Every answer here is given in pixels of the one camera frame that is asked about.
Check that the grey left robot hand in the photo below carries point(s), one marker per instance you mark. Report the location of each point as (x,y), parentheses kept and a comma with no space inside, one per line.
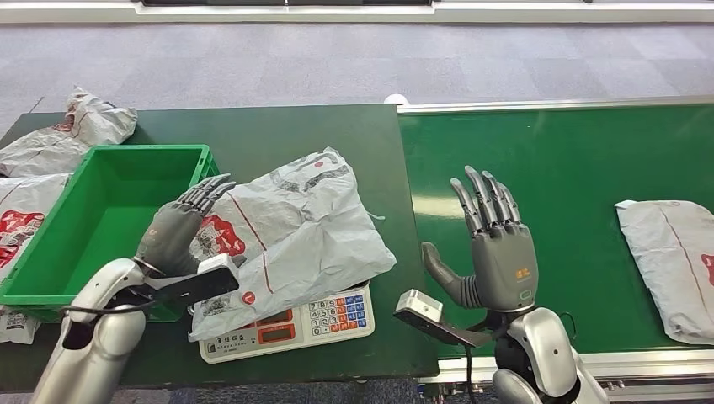
(167,237)

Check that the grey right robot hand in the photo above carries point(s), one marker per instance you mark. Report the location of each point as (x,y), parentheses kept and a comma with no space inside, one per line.
(502,262)

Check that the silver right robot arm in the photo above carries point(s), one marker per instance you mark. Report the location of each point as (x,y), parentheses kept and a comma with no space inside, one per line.
(546,351)

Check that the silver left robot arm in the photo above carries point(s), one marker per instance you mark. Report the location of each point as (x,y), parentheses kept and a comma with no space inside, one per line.
(95,351)

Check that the green conveyor belt machine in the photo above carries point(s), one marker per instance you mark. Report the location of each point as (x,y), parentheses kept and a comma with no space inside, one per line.
(574,167)

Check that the wrinkled grey mailer package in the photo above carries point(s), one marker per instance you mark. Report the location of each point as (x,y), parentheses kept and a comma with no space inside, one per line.
(72,134)

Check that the grey package large red print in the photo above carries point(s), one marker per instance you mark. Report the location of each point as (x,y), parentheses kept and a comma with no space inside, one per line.
(25,200)

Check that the flat grey mailer package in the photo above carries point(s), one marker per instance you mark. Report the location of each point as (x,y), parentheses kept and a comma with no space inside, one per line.
(669,262)

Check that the green plastic crate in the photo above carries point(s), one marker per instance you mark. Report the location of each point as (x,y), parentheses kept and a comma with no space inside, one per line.
(106,212)

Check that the white electronic weighing scale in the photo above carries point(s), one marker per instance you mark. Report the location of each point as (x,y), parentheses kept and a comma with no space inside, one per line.
(329,323)

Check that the white round cap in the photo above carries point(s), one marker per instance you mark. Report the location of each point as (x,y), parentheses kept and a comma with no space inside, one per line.
(396,100)

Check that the white baseboard strip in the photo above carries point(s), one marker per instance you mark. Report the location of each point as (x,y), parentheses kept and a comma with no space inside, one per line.
(558,12)

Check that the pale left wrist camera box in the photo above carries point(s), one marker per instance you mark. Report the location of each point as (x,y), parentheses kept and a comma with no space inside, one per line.
(217,265)

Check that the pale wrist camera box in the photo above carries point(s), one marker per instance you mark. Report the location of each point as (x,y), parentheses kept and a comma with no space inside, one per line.
(217,265)
(421,305)

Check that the black left camera bracket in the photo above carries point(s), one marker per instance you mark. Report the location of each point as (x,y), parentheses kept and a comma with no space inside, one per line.
(195,289)

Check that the black camera bracket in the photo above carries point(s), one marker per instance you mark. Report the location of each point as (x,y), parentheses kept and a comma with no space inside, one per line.
(440,332)
(195,289)

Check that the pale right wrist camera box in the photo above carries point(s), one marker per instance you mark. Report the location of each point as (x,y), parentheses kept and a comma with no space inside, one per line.
(421,305)

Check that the black right camera bracket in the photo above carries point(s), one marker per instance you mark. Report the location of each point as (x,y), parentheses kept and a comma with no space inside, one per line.
(440,332)

